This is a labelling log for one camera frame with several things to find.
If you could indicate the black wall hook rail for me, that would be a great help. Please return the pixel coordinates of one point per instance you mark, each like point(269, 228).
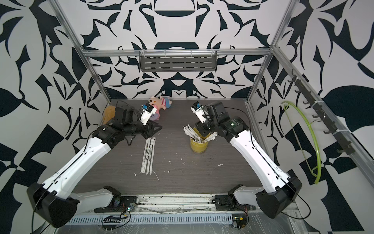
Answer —
point(322, 114)

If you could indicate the green plastic hanger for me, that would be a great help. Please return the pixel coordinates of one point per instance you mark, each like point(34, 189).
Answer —
point(315, 171)

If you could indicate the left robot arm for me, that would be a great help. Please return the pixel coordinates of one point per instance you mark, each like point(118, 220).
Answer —
point(55, 201)

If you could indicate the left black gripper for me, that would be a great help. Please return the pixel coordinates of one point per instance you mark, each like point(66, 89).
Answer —
point(150, 128)

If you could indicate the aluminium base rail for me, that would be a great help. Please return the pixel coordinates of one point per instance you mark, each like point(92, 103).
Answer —
point(175, 203)

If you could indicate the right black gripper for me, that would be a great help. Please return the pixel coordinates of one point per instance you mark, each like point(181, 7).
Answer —
point(200, 127)

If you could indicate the white straw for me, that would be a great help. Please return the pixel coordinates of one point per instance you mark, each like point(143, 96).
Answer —
point(148, 165)
point(149, 154)
point(152, 156)
point(144, 155)
point(144, 168)

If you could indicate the grey slotted wall shelf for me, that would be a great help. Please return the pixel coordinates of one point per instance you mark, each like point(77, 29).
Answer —
point(178, 61)

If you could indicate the yellow plastic cup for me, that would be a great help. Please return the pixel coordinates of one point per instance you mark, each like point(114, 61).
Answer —
point(198, 147)

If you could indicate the pink alarm clock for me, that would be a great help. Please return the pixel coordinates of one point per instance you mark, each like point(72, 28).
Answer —
point(155, 116)

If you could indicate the brown teddy bear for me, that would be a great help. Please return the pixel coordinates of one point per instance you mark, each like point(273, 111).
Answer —
point(109, 113)

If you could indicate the white cable duct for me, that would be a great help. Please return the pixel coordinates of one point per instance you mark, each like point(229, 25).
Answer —
point(137, 219)

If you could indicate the bundle of wrapped straws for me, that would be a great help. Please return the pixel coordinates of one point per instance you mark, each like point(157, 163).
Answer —
point(194, 135)

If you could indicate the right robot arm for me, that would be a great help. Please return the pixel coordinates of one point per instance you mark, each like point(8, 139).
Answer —
point(278, 189)

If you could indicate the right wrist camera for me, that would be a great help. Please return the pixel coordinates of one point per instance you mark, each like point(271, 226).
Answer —
point(198, 109)

